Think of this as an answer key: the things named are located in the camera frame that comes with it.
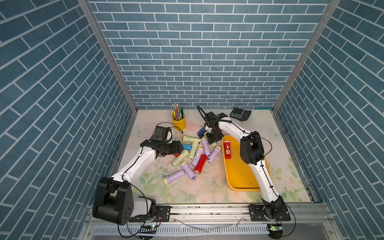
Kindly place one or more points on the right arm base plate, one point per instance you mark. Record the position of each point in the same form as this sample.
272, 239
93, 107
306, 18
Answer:
259, 213

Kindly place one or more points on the pens in cup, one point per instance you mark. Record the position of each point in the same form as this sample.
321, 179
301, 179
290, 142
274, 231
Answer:
178, 114

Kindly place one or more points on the black desk calculator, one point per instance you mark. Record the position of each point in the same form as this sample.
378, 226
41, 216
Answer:
240, 114

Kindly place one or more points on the aluminium front rail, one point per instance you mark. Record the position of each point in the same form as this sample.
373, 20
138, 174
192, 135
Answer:
302, 221

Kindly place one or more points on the blue flashlight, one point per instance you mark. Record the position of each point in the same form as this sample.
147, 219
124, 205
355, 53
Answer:
187, 147

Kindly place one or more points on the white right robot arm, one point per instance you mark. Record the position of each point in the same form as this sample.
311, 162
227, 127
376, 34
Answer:
252, 153

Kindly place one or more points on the yellow pen holder cup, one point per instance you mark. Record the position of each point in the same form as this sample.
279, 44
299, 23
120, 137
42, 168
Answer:
179, 123

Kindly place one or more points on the purple flashlight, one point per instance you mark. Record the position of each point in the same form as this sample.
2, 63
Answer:
191, 174
206, 146
173, 177
216, 151
199, 152

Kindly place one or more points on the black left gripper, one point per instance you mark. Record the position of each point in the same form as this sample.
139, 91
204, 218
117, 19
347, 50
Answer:
176, 148

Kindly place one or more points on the yellow plastic storage tray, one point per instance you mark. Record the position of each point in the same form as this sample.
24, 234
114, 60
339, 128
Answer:
240, 176

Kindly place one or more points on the red flashlight centre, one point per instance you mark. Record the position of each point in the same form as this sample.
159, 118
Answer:
199, 167

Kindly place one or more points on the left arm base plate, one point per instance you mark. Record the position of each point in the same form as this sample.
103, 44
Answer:
163, 212

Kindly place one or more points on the green flashlight horizontal top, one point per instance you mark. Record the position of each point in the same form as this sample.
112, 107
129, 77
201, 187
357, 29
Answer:
189, 139

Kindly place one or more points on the blue black stapler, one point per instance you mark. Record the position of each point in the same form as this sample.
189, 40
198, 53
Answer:
201, 132

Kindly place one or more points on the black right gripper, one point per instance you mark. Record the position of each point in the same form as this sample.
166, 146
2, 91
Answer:
210, 141

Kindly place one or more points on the red flashlight with white logo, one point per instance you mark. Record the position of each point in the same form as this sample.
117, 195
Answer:
227, 149

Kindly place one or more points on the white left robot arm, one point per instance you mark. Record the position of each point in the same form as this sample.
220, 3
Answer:
114, 201

